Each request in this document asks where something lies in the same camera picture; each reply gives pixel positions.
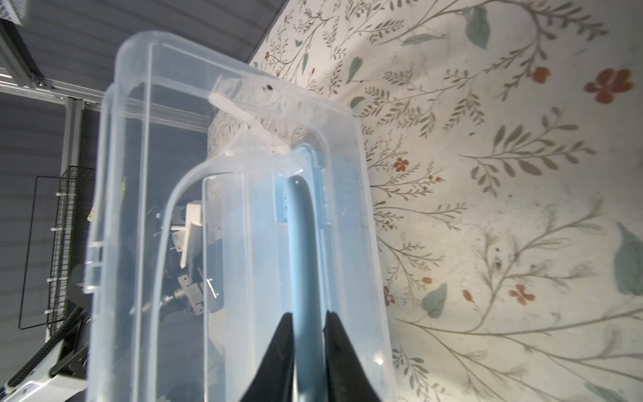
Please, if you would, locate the black wire side basket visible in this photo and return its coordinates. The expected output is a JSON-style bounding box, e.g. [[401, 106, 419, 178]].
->
[[18, 166, 95, 331]]

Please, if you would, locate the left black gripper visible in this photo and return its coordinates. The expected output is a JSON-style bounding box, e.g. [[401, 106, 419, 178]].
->
[[159, 200, 224, 317]]

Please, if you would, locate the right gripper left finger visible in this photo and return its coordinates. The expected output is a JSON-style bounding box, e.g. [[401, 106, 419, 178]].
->
[[240, 313, 295, 402]]

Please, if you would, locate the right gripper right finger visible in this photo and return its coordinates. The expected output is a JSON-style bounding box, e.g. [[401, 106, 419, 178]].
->
[[323, 311, 380, 402]]

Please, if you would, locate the blue plastic tool box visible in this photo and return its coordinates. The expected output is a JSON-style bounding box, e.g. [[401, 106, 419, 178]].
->
[[85, 31, 397, 401]]

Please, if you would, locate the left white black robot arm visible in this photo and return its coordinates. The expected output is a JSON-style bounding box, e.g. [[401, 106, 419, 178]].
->
[[1, 201, 225, 401]]

